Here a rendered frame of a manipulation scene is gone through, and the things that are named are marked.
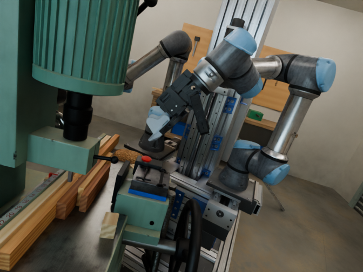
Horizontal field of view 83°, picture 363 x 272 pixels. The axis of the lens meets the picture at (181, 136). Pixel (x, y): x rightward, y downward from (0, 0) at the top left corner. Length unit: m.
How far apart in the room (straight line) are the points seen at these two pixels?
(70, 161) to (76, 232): 0.16
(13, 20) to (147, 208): 0.47
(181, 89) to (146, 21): 3.41
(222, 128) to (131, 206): 0.78
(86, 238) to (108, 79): 0.34
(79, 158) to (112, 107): 3.62
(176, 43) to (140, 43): 2.80
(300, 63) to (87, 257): 0.89
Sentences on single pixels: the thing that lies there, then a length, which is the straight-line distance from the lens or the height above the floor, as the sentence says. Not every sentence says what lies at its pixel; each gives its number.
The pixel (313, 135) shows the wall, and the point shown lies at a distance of 4.22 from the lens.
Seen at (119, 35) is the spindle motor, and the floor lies 1.32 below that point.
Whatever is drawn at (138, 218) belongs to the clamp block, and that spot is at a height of 0.90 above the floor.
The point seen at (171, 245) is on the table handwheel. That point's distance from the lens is 0.66.
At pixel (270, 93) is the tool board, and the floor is 1.28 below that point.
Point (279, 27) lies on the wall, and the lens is 3.88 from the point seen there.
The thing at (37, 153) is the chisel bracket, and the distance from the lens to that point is 0.57.
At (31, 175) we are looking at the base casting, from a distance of 0.91.
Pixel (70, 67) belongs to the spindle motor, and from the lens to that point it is 0.42.
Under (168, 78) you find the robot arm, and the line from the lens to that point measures 1.23.
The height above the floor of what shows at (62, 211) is 0.92.
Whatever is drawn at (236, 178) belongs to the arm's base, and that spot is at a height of 0.87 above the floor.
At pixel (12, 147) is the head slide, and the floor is 1.05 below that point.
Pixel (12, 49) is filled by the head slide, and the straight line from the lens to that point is 0.50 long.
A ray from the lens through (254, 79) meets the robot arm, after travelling 0.60.
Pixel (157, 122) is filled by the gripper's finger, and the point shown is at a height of 1.14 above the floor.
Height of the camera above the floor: 1.29
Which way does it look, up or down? 18 degrees down
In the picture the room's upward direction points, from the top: 16 degrees clockwise
